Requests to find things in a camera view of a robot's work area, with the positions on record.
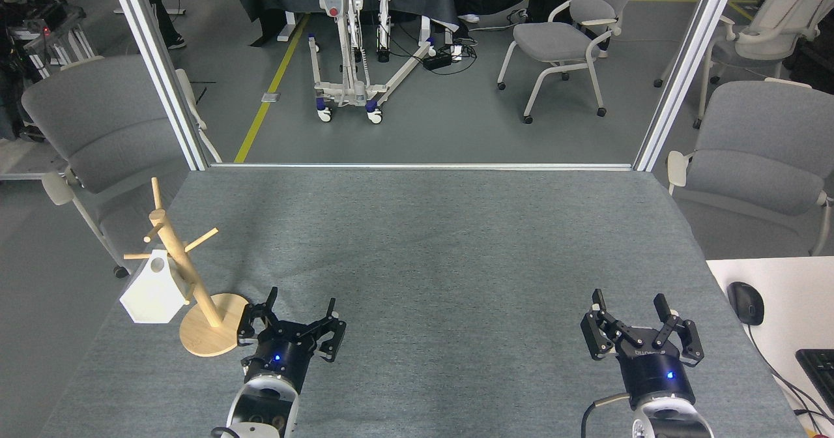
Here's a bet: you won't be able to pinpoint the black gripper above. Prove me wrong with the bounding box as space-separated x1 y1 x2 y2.
581 289 705 411
237 287 347 394

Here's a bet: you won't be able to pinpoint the white faceted cup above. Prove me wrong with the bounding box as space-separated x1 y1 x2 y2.
119 249 191 324

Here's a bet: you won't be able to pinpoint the wooden cup rack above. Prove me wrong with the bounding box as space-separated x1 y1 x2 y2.
124 177 254 358

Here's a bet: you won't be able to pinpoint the black computer mouse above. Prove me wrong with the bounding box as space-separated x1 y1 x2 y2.
727 282 765 326

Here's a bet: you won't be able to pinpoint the white desk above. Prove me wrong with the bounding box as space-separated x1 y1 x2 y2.
706 256 834 438

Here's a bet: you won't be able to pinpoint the black keyboard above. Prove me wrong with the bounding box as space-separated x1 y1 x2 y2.
796 349 834 416

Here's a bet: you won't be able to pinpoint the power strip with plugs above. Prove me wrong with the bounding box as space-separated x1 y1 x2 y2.
422 45 465 71

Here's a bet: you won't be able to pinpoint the person's legs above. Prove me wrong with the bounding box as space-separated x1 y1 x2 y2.
137 0 188 50

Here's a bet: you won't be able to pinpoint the white mesh-back chair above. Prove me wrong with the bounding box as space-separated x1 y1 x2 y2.
654 0 834 130

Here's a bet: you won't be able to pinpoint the black mouse cable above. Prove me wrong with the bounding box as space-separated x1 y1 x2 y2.
746 324 834 420

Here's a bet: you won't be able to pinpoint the silver table edge rail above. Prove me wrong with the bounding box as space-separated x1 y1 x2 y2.
208 162 634 171

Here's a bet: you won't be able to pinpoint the grey chair with white frame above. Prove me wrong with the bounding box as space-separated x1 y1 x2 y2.
496 0 642 124
22 55 223 279
666 78 834 257

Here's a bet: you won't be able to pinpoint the silver frame post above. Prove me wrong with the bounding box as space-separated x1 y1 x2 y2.
106 0 209 171
633 0 742 172

